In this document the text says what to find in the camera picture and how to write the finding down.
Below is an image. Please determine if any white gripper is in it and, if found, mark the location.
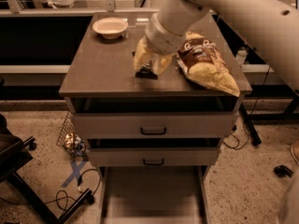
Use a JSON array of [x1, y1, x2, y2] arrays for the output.
[[133, 12, 185, 76]]

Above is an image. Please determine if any dark rxbar chocolate bar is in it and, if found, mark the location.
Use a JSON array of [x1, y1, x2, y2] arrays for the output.
[[135, 61, 158, 79]]

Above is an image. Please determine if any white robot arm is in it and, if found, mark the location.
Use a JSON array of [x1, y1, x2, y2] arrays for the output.
[[134, 0, 299, 91]]

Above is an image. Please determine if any grey drawer cabinet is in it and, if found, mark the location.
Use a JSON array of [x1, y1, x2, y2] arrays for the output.
[[60, 12, 243, 224]]

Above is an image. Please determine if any open bottom drawer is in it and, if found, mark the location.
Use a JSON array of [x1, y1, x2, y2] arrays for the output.
[[100, 166, 210, 224]]

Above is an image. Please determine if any brown yellow chip bag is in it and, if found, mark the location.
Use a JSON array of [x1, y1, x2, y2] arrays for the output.
[[177, 31, 240, 97]]

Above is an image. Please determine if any white paper bowl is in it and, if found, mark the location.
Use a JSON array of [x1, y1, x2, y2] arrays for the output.
[[93, 18, 128, 39]]

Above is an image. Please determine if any small bottle behind cabinet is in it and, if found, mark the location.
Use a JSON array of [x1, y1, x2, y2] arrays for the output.
[[235, 45, 249, 66]]

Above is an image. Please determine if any black table leg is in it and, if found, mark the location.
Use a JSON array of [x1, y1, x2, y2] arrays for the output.
[[239, 105, 262, 147]]

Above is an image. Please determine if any black office chair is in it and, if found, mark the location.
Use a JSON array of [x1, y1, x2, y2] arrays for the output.
[[0, 115, 94, 224]]

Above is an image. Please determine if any tan sneaker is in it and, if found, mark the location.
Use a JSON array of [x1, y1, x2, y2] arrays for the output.
[[291, 141, 299, 165]]

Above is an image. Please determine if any top drawer with handle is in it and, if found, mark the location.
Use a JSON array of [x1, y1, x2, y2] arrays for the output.
[[72, 113, 237, 139]]

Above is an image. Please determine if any drawer with handle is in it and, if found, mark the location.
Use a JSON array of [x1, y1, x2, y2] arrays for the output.
[[87, 147, 220, 167], [72, 113, 237, 139]]

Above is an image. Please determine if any middle drawer with handle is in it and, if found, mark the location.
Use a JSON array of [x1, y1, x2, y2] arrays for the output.
[[87, 147, 220, 167]]

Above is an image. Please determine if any wire waste basket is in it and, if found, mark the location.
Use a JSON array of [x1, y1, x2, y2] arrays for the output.
[[56, 113, 86, 157]]

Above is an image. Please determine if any black floor cable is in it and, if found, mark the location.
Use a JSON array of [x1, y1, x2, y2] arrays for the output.
[[0, 168, 102, 212]]

